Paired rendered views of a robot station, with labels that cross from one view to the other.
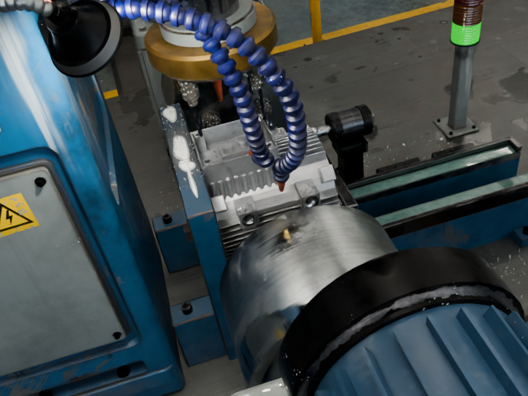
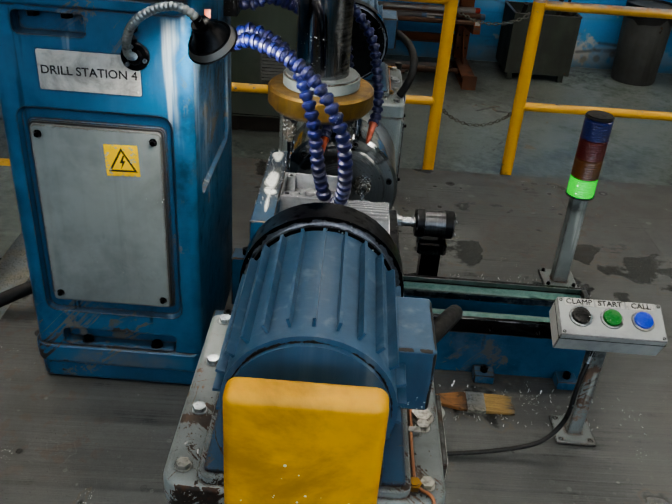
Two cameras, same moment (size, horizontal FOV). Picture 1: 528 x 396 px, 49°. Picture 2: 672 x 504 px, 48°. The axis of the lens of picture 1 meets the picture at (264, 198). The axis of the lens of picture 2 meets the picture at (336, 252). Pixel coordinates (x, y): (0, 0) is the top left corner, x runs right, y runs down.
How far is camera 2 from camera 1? 51 cm
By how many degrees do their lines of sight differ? 13
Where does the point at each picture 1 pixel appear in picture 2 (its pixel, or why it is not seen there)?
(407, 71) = (539, 222)
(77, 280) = (150, 235)
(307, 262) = not seen: hidden behind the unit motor
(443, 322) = (333, 237)
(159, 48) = (276, 87)
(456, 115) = (558, 266)
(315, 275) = not seen: hidden behind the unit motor
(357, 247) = not seen: hidden behind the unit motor
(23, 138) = (154, 106)
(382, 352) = (292, 241)
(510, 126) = (610, 297)
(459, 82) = (566, 233)
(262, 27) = (357, 96)
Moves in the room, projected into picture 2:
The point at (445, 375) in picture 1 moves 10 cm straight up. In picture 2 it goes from (314, 252) to (320, 161)
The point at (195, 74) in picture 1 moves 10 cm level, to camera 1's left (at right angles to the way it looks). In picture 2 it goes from (293, 112) to (234, 104)
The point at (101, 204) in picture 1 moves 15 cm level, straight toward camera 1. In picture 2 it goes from (188, 178) to (186, 225)
